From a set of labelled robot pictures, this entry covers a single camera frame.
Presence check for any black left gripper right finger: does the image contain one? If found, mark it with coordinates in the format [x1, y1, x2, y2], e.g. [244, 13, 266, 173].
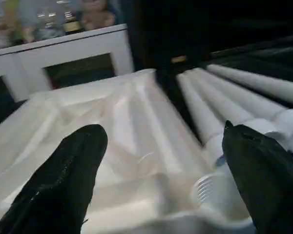
[221, 120, 293, 234]

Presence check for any white glass-door cabinet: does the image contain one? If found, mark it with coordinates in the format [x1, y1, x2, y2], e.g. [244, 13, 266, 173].
[0, 23, 135, 103]

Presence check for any white plastic table top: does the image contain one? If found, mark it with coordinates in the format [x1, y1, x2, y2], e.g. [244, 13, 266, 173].
[0, 69, 257, 234]

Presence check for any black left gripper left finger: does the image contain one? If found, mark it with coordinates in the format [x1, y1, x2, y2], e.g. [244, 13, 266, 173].
[0, 123, 108, 234]

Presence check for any dark bottle gold label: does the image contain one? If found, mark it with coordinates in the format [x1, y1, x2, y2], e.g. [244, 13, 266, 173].
[62, 9, 86, 36]

